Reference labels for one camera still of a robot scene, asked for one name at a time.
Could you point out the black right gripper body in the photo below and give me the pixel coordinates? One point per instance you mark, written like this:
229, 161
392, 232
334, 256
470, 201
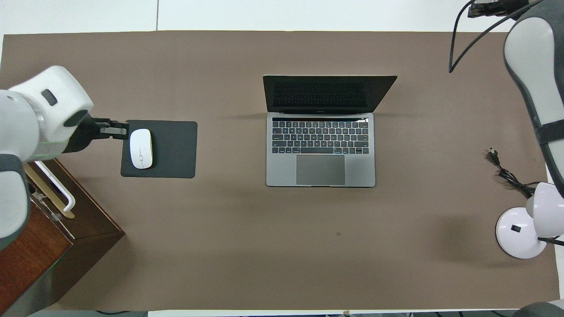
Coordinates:
493, 9

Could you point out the brown wooden box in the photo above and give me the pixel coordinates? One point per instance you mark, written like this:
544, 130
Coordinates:
53, 255

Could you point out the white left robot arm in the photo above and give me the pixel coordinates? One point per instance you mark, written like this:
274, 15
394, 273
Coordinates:
48, 110

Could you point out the white computer mouse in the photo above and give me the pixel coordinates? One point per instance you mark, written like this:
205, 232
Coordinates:
141, 149

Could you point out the black mouse pad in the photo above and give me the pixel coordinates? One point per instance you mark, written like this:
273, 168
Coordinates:
176, 149

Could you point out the brown table mat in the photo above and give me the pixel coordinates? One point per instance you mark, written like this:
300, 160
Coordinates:
264, 242

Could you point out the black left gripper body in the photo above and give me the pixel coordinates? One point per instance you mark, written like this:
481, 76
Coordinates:
86, 134

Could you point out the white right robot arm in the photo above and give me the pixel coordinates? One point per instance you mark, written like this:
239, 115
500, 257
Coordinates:
528, 53

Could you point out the white desk lamp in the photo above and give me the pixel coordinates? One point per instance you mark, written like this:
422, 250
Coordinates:
517, 237

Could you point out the grey laptop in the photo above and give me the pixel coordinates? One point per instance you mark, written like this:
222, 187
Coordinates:
320, 169

